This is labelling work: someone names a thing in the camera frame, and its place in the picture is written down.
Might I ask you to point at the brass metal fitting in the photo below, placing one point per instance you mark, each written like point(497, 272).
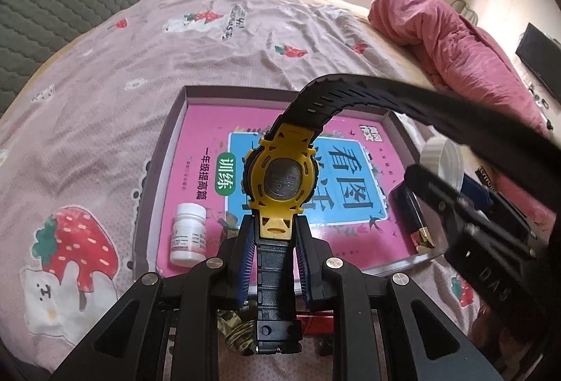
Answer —
point(239, 335)

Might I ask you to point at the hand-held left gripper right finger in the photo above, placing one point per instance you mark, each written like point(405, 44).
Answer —
point(309, 267)

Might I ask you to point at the grey cardboard box tray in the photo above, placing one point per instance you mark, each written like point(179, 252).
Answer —
point(144, 205)

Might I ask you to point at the black printed box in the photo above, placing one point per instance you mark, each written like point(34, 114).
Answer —
point(485, 178)

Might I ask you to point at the black television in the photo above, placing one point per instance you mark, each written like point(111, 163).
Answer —
point(541, 59)

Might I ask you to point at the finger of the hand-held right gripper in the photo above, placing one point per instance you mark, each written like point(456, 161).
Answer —
point(442, 197)
point(480, 192)

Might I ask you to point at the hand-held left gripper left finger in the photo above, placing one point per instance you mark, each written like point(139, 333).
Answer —
point(243, 262)

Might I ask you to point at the black gold lipstick tube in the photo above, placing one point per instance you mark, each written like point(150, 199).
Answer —
point(407, 210)

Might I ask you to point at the metal chair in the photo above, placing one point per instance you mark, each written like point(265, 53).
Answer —
point(466, 13)

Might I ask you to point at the strawberry printed pink blanket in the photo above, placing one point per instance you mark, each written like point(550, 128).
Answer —
point(109, 100)

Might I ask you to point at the yellow black wristwatch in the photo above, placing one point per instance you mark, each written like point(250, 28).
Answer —
point(280, 153)

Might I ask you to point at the pink exercise book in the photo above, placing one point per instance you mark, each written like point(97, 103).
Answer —
point(201, 135)

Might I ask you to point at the pink duvet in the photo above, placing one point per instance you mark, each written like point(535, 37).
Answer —
point(460, 43)

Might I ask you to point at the white pill bottle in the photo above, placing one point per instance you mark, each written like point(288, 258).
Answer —
point(187, 236)

